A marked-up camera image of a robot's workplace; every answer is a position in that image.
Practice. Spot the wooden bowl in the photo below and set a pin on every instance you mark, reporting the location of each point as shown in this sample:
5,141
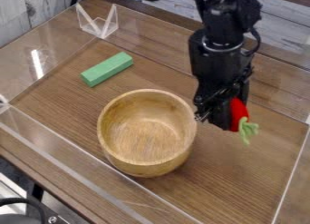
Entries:
146,131

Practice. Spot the red plush strawberry toy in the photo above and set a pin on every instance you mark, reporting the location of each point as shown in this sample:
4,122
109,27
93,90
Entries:
239,123

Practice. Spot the green rectangular block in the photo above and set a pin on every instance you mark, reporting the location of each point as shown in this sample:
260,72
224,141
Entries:
104,70

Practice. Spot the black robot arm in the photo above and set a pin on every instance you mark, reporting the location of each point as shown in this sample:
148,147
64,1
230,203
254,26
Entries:
227,20

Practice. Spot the clear acrylic corner bracket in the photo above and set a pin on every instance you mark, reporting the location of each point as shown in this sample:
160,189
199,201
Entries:
99,27

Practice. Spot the black metal frame with screw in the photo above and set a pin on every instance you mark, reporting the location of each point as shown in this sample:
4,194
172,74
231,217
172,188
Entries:
52,218

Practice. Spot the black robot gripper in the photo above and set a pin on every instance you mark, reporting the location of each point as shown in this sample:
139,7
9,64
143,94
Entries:
219,66

